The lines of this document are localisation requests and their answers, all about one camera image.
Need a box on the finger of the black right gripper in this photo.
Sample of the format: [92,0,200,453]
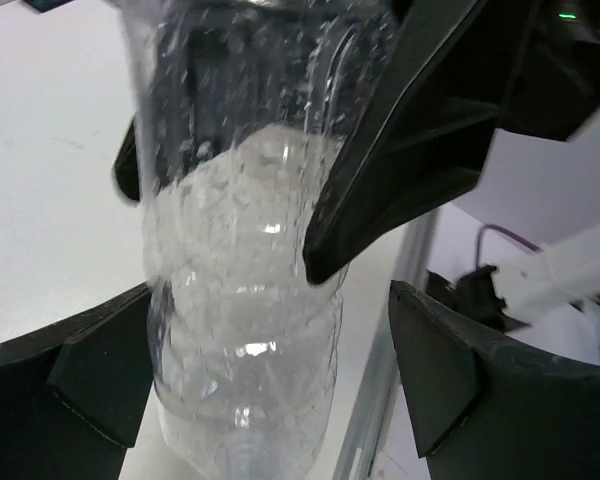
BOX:
[303,1,535,285]
[112,119,140,202]

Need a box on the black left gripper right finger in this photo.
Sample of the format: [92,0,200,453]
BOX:
[389,281,600,480]

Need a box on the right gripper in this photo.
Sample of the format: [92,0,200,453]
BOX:
[500,1,600,141]

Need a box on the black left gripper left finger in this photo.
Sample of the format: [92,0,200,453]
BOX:
[0,284,153,479]

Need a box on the clear bottle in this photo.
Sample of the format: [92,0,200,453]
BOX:
[121,1,396,479]

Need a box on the black logo sticker right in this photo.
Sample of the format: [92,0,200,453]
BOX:
[23,0,72,13]

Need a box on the aluminium table rail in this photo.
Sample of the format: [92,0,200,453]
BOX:
[333,209,439,480]

